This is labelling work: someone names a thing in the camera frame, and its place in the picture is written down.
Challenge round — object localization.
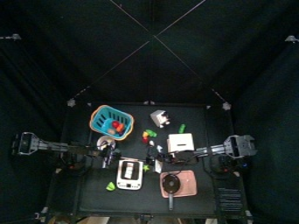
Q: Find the white round bowl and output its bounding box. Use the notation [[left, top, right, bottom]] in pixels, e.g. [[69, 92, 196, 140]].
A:
[[97, 135, 118, 151]]

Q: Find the pale wooden box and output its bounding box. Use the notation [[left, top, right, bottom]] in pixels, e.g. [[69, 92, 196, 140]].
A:
[[166, 132, 197, 153]]

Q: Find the white toy kitchen scale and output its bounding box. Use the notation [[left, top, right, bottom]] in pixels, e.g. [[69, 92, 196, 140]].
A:
[[117, 158, 146, 192]]

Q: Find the green toy wedge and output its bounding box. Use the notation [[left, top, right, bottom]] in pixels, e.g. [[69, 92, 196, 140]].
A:
[[106, 181, 118, 193]]

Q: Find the pink cutting board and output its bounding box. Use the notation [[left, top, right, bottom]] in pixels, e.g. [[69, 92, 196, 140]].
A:
[[159, 170, 200, 199]]

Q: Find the white bowl black lid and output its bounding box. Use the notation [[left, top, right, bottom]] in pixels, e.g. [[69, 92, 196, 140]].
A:
[[162, 173, 183, 212]]

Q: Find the teal basket with orange rim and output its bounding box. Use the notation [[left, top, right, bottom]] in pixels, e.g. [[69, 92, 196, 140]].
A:
[[89, 104, 137, 142]]

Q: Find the white cube cow toy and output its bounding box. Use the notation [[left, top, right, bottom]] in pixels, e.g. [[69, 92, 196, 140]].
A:
[[150, 109, 174, 129]]

